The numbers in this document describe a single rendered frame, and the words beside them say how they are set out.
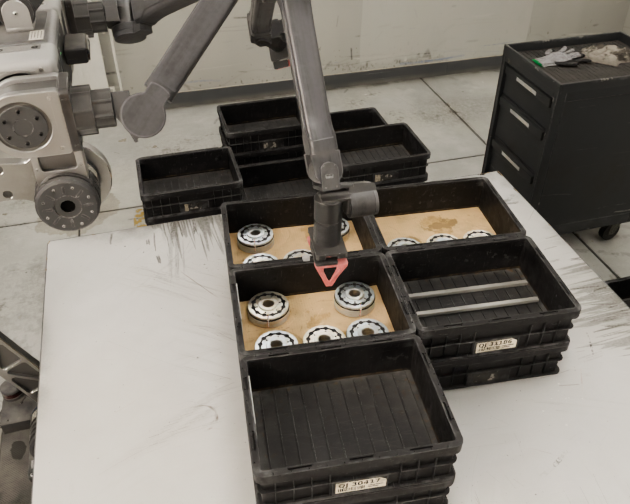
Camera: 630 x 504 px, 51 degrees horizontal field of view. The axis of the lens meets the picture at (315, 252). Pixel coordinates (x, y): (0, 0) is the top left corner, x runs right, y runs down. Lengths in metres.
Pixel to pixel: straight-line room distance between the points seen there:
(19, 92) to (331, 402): 0.87
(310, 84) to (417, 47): 3.69
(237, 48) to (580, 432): 3.48
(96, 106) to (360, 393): 0.81
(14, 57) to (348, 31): 3.57
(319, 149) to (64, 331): 0.97
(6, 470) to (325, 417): 1.15
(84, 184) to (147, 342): 0.49
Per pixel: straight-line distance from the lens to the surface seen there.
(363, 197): 1.31
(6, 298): 3.25
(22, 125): 1.25
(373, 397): 1.49
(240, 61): 4.58
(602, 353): 1.90
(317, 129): 1.28
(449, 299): 1.74
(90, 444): 1.65
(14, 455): 2.30
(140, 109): 1.22
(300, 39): 1.28
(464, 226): 2.00
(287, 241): 1.90
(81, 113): 1.23
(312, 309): 1.68
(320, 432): 1.43
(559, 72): 3.03
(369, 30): 4.76
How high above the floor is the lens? 1.98
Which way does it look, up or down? 38 degrees down
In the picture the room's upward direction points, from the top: straight up
